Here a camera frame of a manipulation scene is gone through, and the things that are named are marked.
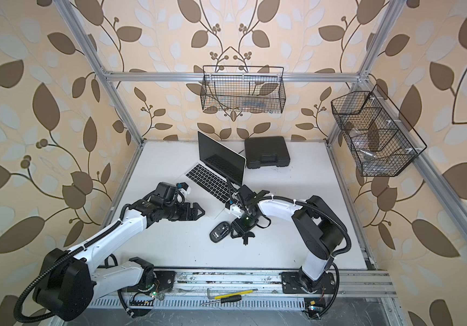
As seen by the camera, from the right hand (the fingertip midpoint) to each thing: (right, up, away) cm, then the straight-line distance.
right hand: (237, 232), depth 86 cm
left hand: (-18, +10, -3) cm, 21 cm away
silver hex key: (-10, -18, -15) cm, 25 cm away
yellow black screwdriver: (-4, -18, -15) cm, 24 cm away
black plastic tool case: (+16, +36, +27) cm, 48 cm away
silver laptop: (-11, +23, +19) cm, 32 cm away
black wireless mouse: (-8, +1, -2) cm, 8 cm away
